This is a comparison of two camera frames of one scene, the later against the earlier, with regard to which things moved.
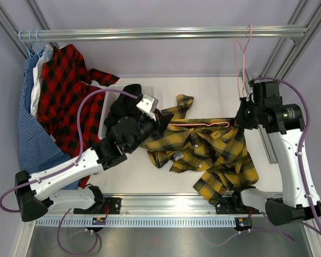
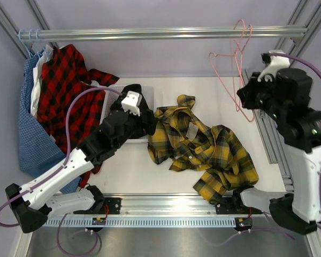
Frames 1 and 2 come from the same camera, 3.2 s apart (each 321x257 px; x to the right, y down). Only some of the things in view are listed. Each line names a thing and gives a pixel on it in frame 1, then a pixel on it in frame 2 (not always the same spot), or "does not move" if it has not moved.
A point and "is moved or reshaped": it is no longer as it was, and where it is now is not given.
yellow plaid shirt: x=213 y=145 is moved or reshaped
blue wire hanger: x=30 y=54 does not move
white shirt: x=37 y=78 does not move
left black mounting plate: x=112 y=205 does not move
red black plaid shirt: x=66 y=82 does not move
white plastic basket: x=108 y=99 does not move
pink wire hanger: x=201 y=124 -> x=228 y=66
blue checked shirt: x=38 y=150 does not move
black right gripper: x=240 y=120 -> x=246 y=93
